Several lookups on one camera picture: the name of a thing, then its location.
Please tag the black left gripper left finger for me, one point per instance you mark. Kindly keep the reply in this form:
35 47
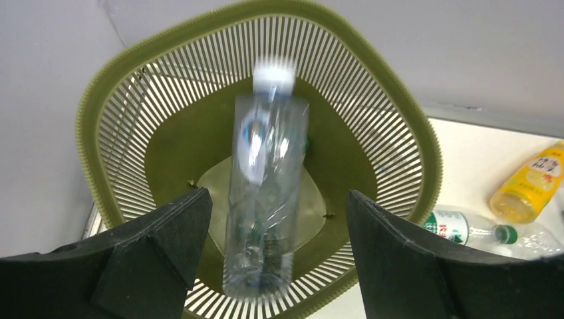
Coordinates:
143 268

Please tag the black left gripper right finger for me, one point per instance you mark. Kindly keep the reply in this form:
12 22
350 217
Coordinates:
405 271

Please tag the green label Nongfu water bottle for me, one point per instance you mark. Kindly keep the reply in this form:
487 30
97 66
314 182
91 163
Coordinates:
468 228

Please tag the small clear water bottle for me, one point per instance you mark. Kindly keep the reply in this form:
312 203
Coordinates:
269 143

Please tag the green plastic mesh bin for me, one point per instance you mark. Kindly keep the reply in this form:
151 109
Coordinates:
157 120

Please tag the yellow juice bottle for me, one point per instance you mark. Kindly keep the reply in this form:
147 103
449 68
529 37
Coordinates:
526 193

